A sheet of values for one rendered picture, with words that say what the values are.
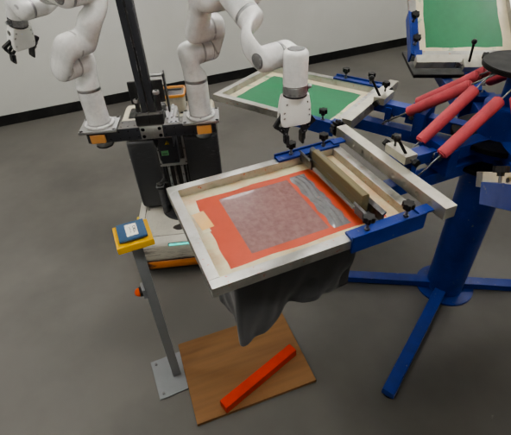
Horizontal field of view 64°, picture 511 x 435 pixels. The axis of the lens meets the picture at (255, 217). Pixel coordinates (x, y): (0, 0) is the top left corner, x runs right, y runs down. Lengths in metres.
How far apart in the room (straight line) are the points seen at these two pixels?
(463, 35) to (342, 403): 2.08
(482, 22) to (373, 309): 1.75
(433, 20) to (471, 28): 0.21
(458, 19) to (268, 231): 1.85
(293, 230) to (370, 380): 1.03
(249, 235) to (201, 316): 1.08
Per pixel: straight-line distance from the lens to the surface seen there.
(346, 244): 1.37
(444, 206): 1.51
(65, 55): 1.70
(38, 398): 2.44
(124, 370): 2.34
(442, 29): 2.76
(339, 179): 1.56
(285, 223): 1.47
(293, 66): 1.24
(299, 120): 1.32
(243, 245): 1.40
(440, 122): 1.88
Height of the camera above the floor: 1.91
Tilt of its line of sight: 39 degrees down
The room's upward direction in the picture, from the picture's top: 3 degrees counter-clockwise
